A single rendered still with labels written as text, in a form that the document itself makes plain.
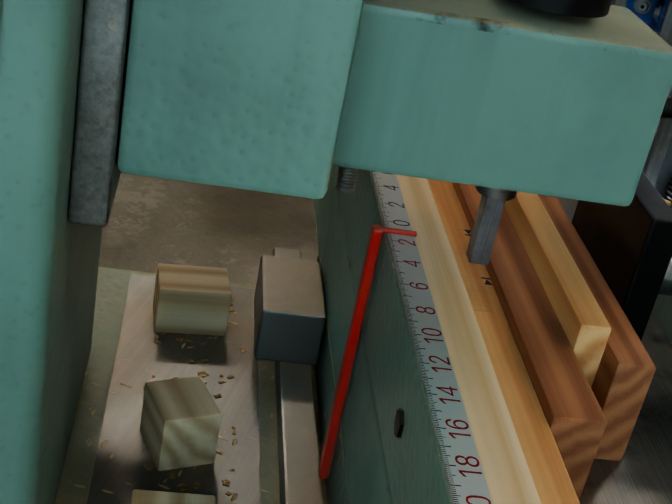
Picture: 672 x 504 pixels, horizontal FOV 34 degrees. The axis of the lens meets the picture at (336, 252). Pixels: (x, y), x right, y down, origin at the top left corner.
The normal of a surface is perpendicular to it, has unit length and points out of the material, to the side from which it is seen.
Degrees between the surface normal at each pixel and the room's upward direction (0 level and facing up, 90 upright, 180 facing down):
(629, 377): 90
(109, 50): 90
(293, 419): 0
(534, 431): 0
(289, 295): 0
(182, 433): 90
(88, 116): 90
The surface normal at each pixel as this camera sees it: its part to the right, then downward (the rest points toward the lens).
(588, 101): 0.07, 0.47
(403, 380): -0.98, -0.13
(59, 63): 0.74, 0.42
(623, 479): 0.18, -0.87
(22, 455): 0.33, 0.48
